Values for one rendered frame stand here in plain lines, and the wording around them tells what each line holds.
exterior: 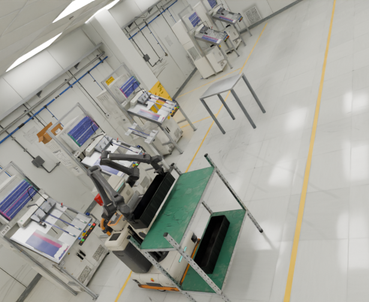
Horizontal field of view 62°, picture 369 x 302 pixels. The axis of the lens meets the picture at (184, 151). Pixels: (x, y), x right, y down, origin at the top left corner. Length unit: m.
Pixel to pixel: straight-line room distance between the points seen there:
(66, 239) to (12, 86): 3.41
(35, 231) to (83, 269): 0.85
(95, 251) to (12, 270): 1.74
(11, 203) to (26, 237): 0.47
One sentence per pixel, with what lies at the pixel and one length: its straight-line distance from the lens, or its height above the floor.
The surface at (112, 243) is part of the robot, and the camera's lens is 3.35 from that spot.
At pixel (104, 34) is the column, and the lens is 7.87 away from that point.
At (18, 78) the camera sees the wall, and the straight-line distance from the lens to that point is 6.78.
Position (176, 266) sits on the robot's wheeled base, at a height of 0.25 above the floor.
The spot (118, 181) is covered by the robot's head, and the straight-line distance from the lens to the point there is 2.95.
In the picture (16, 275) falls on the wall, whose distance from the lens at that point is 6.14.
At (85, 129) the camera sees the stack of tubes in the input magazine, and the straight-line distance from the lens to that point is 5.19.
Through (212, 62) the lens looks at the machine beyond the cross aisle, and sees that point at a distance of 8.81.
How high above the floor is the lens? 2.31
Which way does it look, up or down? 23 degrees down
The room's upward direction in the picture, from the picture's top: 37 degrees counter-clockwise
